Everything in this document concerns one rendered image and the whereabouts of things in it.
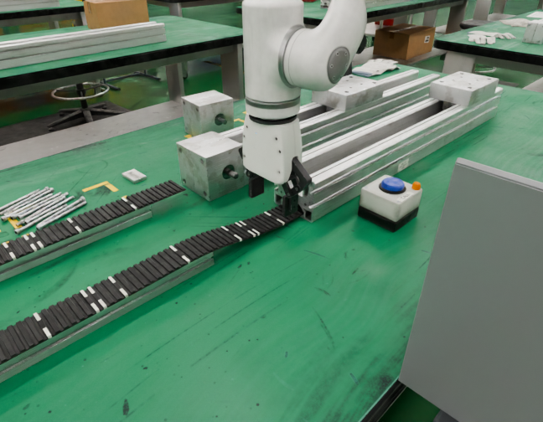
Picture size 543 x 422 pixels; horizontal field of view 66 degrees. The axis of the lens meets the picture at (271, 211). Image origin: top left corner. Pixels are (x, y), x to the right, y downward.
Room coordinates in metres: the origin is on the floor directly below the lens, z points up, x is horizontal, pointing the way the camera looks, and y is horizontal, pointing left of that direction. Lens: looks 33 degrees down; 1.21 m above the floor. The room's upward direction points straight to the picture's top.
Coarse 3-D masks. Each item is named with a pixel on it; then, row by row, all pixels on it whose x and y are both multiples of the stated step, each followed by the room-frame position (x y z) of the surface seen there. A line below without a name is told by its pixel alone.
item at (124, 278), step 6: (126, 270) 0.46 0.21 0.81; (114, 276) 0.45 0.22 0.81; (120, 276) 0.45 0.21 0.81; (126, 276) 0.45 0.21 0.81; (120, 282) 0.44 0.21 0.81; (126, 282) 0.44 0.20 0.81; (132, 282) 0.44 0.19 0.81; (126, 288) 0.43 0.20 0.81; (132, 288) 0.43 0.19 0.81; (138, 288) 0.43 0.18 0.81; (132, 294) 0.42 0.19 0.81
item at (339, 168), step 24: (384, 120) 0.93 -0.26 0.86; (408, 120) 0.98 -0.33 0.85; (432, 120) 0.93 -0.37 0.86; (456, 120) 1.00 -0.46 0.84; (480, 120) 1.11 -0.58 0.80; (336, 144) 0.79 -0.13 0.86; (360, 144) 0.85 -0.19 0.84; (384, 144) 0.79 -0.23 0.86; (408, 144) 0.85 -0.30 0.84; (432, 144) 0.93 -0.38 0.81; (312, 168) 0.74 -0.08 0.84; (336, 168) 0.68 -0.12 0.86; (360, 168) 0.73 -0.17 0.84; (384, 168) 0.79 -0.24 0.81; (312, 192) 0.64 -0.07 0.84; (336, 192) 0.68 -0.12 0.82; (360, 192) 0.73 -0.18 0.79; (312, 216) 0.63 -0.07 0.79
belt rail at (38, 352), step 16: (208, 256) 0.51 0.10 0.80; (176, 272) 0.47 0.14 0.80; (192, 272) 0.49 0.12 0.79; (144, 288) 0.43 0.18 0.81; (160, 288) 0.45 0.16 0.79; (128, 304) 0.42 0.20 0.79; (96, 320) 0.39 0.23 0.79; (112, 320) 0.40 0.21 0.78; (64, 336) 0.36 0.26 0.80; (80, 336) 0.37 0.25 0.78; (32, 352) 0.33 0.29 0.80; (48, 352) 0.34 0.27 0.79; (0, 368) 0.31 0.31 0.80; (16, 368) 0.32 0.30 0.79
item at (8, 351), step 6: (0, 330) 0.35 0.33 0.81; (0, 336) 0.34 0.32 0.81; (6, 336) 0.34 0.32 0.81; (0, 342) 0.34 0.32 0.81; (6, 342) 0.33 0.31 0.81; (12, 342) 0.34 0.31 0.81; (0, 348) 0.32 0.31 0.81; (6, 348) 0.33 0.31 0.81; (12, 348) 0.32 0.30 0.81; (0, 354) 0.32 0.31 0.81; (6, 354) 0.32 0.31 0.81; (12, 354) 0.32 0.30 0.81; (18, 354) 0.32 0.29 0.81; (0, 360) 0.31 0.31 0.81; (6, 360) 0.31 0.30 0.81
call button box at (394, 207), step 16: (384, 176) 0.70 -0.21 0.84; (368, 192) 0.65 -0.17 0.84; (384, 192) 0.64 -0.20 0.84; (400, 192) 0.64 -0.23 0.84; (416, 192) 0.64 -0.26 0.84; (368, 208) 0.64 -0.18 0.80; (384, 208) 0.62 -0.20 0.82; (400, 208) 0.60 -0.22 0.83; (416, 208) 0.65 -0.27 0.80; (384, 224) 0.62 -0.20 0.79; (400, 224) 0.61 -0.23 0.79
